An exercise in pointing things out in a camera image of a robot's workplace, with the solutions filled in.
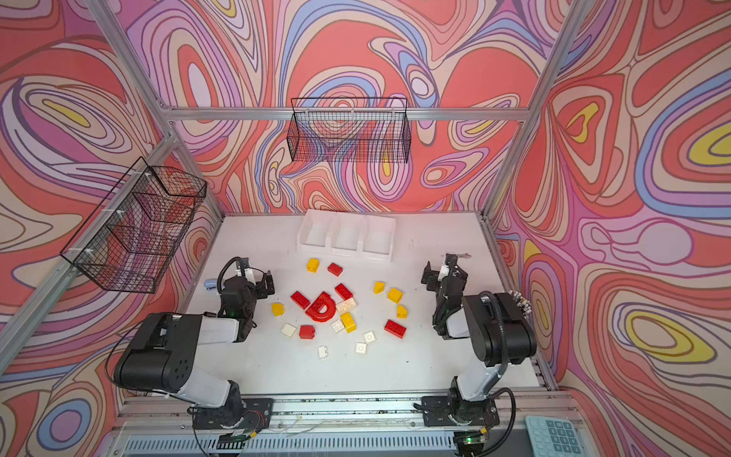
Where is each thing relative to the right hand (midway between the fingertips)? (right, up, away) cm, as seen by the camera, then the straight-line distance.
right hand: (442, 270), depth 95 cm
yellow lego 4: (-16, -9, 0) cm, 19 cm away
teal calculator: (+20, -39, -26) cm, 50 cm away
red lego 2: (-34, -8, +1) cm, 35 cm away
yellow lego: (-46, +1, +7) cm, 46 cm away
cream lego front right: (-25, -20, -8) cm, 33 cm away
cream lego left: (-50, -18, -8) cm, 54 cm away
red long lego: (-48, -10, -1) cm, 49 cm away
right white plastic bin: (-21, +11, +14) cm, 28 cm away
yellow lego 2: (-32, -16, -5) cm, 36 cm away
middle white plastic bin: (-33, +15, +15) cm, 39 cm away
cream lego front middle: (-28, -22, -10) cm, 37 cm away
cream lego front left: (-39, -23, -11) cm, 47 cm away
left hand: (-62, -1, -1) cm, 62 cm away
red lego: (-37, -1, +7) cm, 38 cm away
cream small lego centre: (-35, -17, -6) cm, 39 cm away
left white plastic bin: (-46, +13, +17) cm, 51 cm away
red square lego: (-44, -19, -8) cm, 49 cm away
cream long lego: (-33, -12, -1) cm, 35 cm away
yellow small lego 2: (-14, -13, -4) cm, 20 cm away
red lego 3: (-17, -18, -6) cm, 25 cm away
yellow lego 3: (-55, -13, -3) cm, 56 cm away
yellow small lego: (-21, -6, +1) cm, 22 cm away
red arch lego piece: (-43, -13, -3) cm, 45 cm away
